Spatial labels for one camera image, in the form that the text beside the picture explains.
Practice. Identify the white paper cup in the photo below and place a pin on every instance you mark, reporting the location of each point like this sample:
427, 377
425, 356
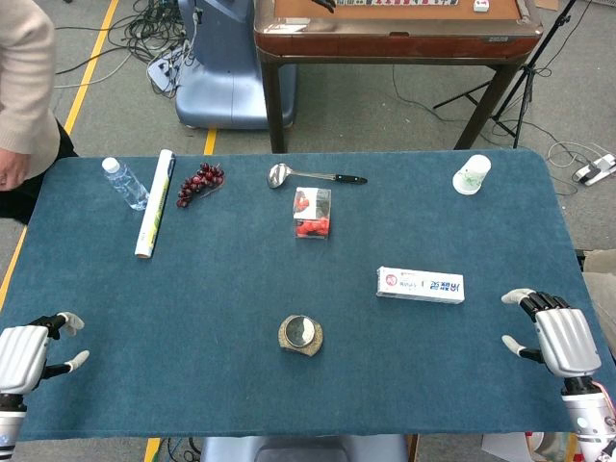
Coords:
472, 175

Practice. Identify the white power strip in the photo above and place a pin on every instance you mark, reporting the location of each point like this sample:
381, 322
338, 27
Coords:
166, 67

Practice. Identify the dark red grape bunch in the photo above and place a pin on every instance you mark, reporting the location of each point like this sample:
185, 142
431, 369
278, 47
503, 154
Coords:
199, 183

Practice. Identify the blue table cloth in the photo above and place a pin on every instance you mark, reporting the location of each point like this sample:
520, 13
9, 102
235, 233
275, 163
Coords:
240, 298

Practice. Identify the clear plastic water bottle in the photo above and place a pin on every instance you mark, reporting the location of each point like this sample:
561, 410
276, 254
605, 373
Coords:
126, 185

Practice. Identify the round stone ashtray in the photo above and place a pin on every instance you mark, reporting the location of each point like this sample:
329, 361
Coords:
300, 335

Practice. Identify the white mahjong tile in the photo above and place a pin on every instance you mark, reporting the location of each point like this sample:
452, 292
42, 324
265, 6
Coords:
480, 5

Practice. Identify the white toothpaste box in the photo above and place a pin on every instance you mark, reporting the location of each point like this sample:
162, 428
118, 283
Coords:
420, 285

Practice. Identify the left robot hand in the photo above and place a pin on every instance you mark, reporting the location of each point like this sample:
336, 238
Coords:
21, 349

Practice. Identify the brown mahjong table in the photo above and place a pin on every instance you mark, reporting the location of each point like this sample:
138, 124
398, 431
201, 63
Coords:
394, 33

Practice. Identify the white rolled wrap tube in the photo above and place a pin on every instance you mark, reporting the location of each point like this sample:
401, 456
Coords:
155, 204

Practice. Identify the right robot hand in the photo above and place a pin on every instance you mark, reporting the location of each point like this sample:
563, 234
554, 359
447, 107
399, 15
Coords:
565, 337

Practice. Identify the blue grey robot torso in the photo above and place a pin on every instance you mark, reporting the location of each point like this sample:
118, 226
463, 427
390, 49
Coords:
303, 448

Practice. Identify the person in beige sweater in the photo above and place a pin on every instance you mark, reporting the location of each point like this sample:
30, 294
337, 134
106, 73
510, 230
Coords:
24, 86

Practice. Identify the black tripod stand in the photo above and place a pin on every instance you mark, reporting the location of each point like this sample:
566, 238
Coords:
522, 77

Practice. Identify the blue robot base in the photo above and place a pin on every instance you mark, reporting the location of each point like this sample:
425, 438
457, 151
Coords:
226, 72

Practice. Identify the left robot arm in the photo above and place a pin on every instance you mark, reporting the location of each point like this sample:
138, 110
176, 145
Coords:
10, 426

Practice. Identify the clear box with red contents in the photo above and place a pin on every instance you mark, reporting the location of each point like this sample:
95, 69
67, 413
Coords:
313, 213

